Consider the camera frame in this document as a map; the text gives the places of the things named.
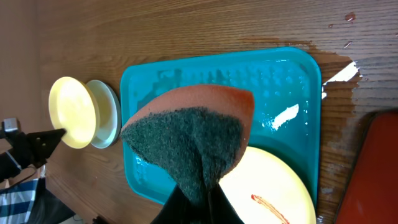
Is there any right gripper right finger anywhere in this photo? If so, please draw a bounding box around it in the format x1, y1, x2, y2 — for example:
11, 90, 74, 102
208, 184, 244, 224

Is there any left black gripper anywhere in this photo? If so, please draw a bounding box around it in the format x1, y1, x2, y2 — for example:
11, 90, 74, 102
1, 129, 66, 170

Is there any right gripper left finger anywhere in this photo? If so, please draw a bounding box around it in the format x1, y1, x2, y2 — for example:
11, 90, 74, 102
151, 186, 211, 224

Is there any yellow-green plate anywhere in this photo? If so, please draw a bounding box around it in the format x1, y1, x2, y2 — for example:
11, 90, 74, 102
49, 77, 100, 149
220, 147, 317, 224

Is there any light blue plate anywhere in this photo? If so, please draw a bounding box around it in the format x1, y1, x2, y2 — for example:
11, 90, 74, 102
87, 80, 121, 149

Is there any orange sponge with dark scourer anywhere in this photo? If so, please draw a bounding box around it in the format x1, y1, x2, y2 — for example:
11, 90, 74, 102
121, 85, 254, 207

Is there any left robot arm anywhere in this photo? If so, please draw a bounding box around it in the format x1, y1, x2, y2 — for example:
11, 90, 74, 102
1, 129, 67, 182

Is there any teal plastic tray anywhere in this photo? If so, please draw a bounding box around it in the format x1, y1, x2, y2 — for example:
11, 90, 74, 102
120, 47, 322, 201

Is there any red black-rimmed tray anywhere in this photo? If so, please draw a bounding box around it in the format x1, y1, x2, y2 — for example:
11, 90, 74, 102
334, 109, 397, 224

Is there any blue white checkered cloth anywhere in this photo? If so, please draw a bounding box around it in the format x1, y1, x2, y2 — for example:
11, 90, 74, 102
0, 179, 39, 224

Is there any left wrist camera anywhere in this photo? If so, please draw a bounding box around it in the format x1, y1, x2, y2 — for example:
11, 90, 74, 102
2, 118, 19, 133

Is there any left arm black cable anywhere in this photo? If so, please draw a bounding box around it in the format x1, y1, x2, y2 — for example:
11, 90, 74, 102
6, 167, 38, 189

